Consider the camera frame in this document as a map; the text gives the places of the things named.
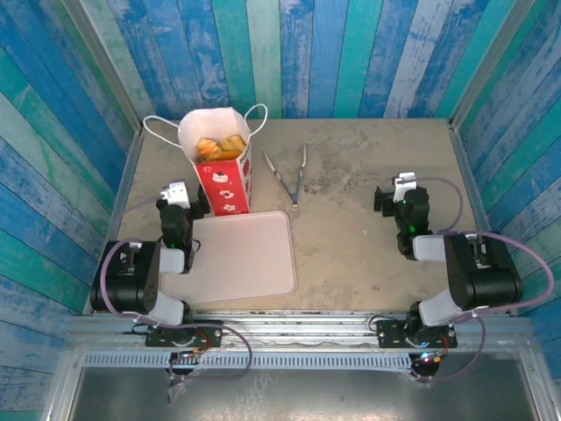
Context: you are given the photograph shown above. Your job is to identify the grey metal panel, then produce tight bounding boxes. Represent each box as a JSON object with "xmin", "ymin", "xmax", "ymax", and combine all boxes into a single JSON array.
[{"xmin": 43, "ymin": 366, "xmax": 544, "ymax": 421}]

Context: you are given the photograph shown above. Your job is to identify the pale pink plastic tray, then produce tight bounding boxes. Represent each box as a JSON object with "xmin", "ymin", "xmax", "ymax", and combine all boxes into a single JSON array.
[{"xmin": 160, "ymin": 210, "xmax": 299, "ymax": 306}]

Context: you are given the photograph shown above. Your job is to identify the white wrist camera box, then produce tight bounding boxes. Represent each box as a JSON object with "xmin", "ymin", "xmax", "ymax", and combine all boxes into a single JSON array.
[
  {"xmin": 158, "ymin": 180, "xmax": 191, "ymax": 210},
  {"xmin": 391, "ymin": 171, "xmax": 418, "ymax": 203}
]

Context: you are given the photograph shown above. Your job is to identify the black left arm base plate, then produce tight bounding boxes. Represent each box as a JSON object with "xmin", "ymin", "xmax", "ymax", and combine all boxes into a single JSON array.
[{"xmin": 144, "ymin": 318, "xmax": 224, "ymax": 349}]

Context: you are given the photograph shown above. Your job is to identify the metal tongs with cream tips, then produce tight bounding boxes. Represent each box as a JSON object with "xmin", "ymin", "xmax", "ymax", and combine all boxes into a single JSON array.
[{"xmin": 263, "ymin": 144, "xmax": 309, "ymax": 212}]

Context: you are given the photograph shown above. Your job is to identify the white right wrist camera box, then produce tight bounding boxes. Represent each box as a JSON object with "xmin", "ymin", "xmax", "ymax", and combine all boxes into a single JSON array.
[{"xmin": 391, "ymin": 171, "xmax": 418, "ymax": 203}]

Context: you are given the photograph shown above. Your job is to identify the grey slotted cable duct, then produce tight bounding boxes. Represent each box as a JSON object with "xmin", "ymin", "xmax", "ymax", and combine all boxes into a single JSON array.
[{"xmin": 81, "ymin": 350, "xmax": 415, "ymax": 371}]

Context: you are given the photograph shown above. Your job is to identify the aluminium mounting rail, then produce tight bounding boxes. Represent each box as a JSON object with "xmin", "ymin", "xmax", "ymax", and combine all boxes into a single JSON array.
[{"xmin": 65, "ymin": 309, "xmax": 534, "ymax": 353}]

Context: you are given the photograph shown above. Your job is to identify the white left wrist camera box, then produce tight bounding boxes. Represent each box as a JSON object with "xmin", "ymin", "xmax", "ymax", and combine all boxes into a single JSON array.
[{"xmin": 158, "ymin": 180, "xmax": 191, "ymax": 210}]

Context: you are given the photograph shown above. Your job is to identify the white red printed paper bag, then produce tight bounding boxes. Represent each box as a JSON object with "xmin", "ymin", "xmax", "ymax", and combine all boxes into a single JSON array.
[{"xmin": 143, "ymin": 103, "xmax": 269, "ymax": 218}]

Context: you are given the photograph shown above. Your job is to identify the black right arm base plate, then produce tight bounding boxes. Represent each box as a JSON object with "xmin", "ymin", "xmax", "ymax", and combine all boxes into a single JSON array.
[{"xmin": 375, "ymin": 318, "xmax": 458, "ymax": 350}]

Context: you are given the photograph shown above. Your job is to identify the small circuit board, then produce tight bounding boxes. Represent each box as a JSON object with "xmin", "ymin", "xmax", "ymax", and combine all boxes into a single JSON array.
[
  {"xmin": 414, "ymin": 349, "xmax": 446, "ymax": 366},
  {"xmin": 172, "ymin": 346, "xmax": 209, "ymax": 361}
]

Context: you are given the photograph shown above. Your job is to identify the aluminium corner post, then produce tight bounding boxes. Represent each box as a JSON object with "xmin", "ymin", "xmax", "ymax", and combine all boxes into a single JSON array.
[
  {"xmin": 60, "ymin": 0, "xmax": 145, "ymax": 132},
  {"xmin": 447, "ymin": 0, "xmax": 529, "ymax": 129}
]

